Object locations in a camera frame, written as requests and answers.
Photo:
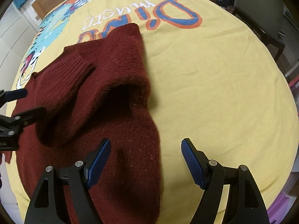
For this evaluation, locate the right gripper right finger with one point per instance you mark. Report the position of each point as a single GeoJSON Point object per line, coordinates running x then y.
{"type": "Point", "coordinates": [245, 203]}

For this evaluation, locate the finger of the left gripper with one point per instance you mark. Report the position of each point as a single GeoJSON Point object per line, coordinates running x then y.
{"type": "Point", "coordinates": [9, 96]}
{"type": "Point", "coordinates": [30, 117]}

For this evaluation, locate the white wardrobe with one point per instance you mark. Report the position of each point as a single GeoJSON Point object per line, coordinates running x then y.
{"type": "Point", "coordinates": [16, 34]}

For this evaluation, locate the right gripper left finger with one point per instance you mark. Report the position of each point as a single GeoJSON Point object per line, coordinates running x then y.
{"type": "Point", "coordinates": [48, 203]}

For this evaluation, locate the dark red knit sweater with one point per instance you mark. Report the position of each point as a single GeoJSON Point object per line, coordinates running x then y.
{"type": "Point", "coordinates": [95, 90]}

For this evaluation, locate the grey green chair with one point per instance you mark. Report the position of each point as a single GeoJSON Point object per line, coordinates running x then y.
{"type": "Point", "coordinates": [266, 18]}

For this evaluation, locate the yellow dinosaur print bedspread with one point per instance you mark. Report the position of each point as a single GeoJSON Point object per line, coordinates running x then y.
{"type": "Point", "coordinates": [211, 80]}

